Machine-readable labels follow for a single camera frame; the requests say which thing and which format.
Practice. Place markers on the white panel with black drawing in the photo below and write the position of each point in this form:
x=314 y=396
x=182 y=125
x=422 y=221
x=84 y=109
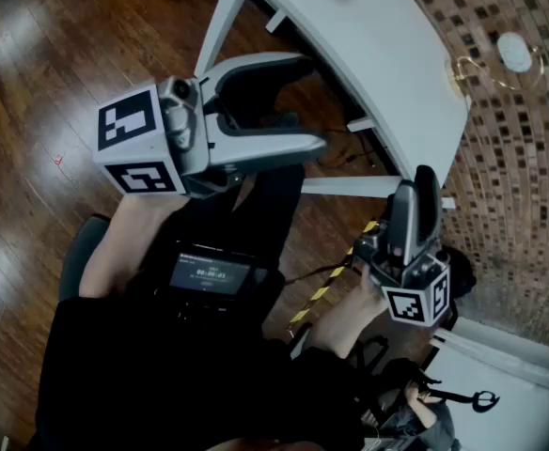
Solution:
x=514 y=369

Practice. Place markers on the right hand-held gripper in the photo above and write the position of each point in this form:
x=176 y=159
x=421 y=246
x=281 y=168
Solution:
x=411 y=299

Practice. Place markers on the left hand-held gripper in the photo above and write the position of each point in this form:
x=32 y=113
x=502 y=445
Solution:
x=129 y=129

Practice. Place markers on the person's right forearm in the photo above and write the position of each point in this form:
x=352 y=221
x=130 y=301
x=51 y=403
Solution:
x=340 y=322

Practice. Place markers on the person's right hand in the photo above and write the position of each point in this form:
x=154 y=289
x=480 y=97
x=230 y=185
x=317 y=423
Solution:
x=368 y=289

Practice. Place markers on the black chest-mounted screen device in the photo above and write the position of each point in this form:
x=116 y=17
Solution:
x=208 y=275

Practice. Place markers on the yellow black striped tape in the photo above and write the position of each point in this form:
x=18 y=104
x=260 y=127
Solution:
x=321 y=293

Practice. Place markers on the black backpack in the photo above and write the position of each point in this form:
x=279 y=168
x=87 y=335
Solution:
x=460 y=270

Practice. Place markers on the gold lamp with white globe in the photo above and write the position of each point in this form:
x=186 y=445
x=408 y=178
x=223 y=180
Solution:
x=514 y=52

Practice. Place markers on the person's left forearm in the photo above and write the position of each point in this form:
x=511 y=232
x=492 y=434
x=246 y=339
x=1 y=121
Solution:
x=114 y=242

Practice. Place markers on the person's black clothing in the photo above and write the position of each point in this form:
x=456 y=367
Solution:
x=161 y=369

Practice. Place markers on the white table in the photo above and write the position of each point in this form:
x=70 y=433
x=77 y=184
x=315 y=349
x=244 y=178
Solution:
x=373 y=40

